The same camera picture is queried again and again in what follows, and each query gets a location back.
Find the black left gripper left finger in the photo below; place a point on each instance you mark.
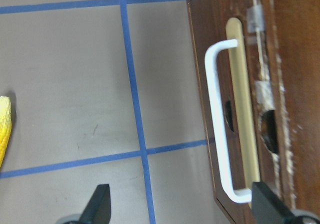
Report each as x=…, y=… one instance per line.
x=98, y=209

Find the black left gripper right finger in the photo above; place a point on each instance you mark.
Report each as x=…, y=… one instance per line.
x=270, y=206

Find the yellow corn cob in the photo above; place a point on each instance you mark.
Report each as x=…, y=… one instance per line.
x=6, y=125

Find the wooden drawer with white handle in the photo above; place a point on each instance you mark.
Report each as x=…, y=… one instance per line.
x=246, y=120

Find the dark wooden drawer box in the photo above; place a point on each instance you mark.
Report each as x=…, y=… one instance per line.
x=292, y=30

